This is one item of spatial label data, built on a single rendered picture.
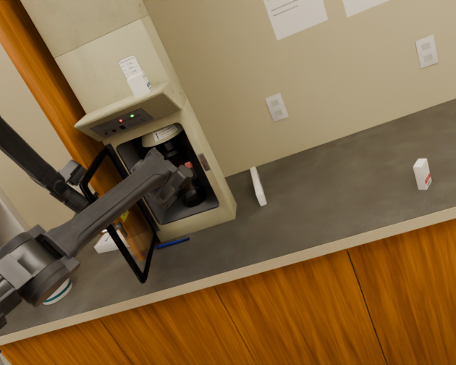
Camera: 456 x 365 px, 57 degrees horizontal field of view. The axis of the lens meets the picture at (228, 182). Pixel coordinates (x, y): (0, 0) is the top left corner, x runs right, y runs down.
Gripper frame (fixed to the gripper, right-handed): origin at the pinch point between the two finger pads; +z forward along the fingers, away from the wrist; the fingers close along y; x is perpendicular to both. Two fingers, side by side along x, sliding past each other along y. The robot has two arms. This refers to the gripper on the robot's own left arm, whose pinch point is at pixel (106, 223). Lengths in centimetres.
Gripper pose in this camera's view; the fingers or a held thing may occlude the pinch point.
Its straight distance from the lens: 143.3
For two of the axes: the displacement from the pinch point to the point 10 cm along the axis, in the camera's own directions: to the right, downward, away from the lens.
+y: -6.9, 6.5, 3.1
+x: 0.2, 4.4, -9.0
